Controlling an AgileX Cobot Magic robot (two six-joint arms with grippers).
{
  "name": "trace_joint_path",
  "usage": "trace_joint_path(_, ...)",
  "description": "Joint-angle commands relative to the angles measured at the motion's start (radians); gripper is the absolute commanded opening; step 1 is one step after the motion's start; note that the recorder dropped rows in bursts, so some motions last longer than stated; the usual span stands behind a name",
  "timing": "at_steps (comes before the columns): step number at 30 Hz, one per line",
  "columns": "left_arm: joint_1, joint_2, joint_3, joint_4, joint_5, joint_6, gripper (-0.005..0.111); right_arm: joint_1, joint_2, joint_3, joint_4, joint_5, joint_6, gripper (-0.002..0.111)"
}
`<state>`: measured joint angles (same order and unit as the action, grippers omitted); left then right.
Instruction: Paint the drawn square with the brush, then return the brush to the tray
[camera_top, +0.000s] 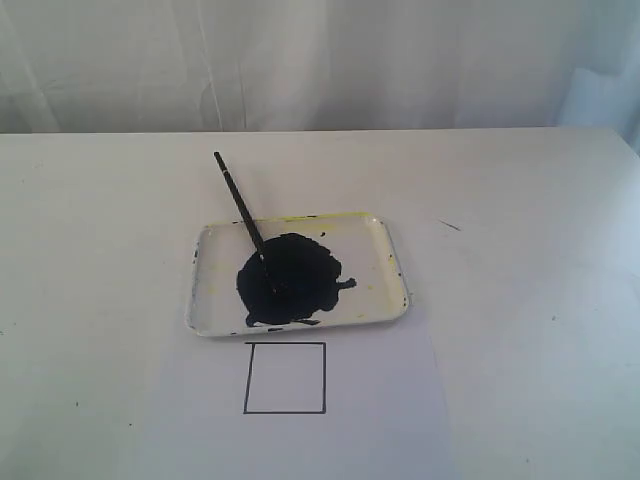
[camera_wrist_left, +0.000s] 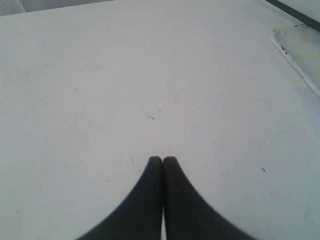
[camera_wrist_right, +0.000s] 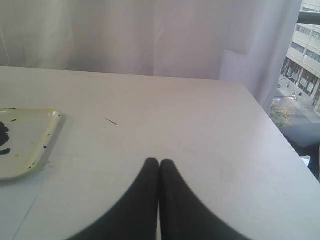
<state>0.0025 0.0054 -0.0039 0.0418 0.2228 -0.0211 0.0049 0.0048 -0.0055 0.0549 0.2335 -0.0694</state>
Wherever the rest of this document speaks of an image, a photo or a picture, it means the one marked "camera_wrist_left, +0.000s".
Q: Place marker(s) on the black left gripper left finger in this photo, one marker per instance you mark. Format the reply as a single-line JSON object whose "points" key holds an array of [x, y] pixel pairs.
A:
{"points": [[139, 216]]}

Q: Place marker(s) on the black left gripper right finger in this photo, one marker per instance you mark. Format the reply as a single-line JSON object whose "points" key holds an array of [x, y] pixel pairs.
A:
{"points": [[187, 215]]}

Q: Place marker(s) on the white paint tray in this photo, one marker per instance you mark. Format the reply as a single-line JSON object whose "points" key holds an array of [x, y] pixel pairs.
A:
{"points": [[300, 47]]}

